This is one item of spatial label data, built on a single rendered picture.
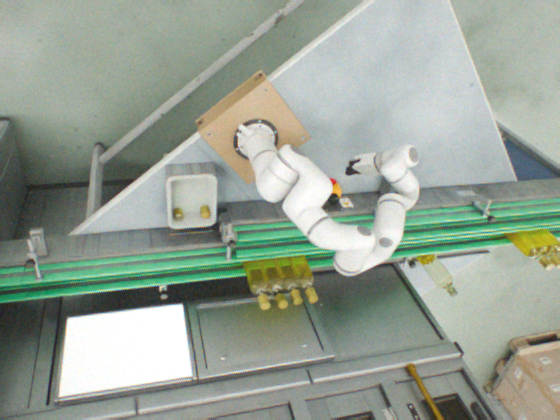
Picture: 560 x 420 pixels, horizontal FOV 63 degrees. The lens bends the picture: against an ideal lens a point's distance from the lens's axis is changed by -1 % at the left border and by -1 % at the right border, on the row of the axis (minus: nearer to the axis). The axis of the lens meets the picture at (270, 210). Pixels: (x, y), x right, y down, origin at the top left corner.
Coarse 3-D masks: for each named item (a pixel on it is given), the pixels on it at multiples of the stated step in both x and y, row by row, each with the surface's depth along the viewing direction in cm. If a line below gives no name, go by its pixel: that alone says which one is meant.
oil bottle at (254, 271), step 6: (246, 264) 172; (252, 264) 171; (258, 264) 172; (246, 270) 172; (252, 270) 169; (258, 270) 169; (252, 276) 166; (258, 276) 167; (264, 276) 167; (252, 282) 164; (258, 282) 164; (264, 282) 164; (252, 288) 165; (258, 288) 163; (264, 288) 164
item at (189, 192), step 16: (176, 176) 158; (192, 176) 159; (208, 176) 161; (176, 192) 170; (192, 192) 171; (208, 192) 173; (192, 208) 176; (176, 224) 171; (192, 224) 172; (208, 224) 173
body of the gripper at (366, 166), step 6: (354, 156) 166; (360, 156) 163; (366, 156) 160; (372, 156) 159; (360, 162) 162; (366, 162) 160; (372, 162) 158; (354, 168) 165; (360, 168) 163; (366, 168) 162; (372, 168) 161; (366, 174) 167; (372, 174) 166; (378, 174) 165
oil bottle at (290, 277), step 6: (276, 258) 175; (282, 258) 175; (288, 258) 175; (282, 264) 172; (288, 264) 173; (282, 270) 170; (288, 270) 170; (294, 270) 170; (288, 276) 167; (294, 276) 168; (288, 282) 166; (294, 282) 166; (288, 288) 167
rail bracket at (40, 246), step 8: (32, 232) 154; (40, 232) 155; (32, 240) 154; (40, 240) 155; (32, 248) 146; (40, 248) 158; (48, 248) 162; (32, 256) 146; (32, 264) 143; (40, 280) 153
